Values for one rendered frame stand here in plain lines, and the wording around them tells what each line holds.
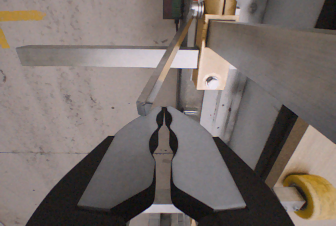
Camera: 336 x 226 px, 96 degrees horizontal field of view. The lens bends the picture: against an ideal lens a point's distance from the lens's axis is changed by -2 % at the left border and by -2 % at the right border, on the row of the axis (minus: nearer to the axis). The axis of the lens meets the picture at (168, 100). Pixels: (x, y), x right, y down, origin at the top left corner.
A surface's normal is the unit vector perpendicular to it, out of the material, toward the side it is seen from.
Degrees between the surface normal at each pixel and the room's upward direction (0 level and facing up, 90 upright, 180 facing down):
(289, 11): 90
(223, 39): 90
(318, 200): 47
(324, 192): 70
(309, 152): 0
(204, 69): 0
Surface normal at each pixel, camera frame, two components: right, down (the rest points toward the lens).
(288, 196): 0.02, -0.88
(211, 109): 0.01, 0.47
